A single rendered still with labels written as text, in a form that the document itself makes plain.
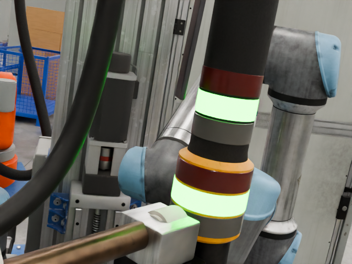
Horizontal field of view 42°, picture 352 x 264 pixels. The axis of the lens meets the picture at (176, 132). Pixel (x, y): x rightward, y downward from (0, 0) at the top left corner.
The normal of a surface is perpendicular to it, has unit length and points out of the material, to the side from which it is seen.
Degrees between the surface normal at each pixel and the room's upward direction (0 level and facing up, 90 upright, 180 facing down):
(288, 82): 96
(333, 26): 90
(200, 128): 90
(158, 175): 64
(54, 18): 90
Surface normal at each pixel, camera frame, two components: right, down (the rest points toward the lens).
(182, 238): 0.74, 0.26
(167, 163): -0.06, -0.71
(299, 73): -0.36, 0.26
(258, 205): 0.29, 0.22
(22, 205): 0.48, -0.25
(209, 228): 0.00, 0.22
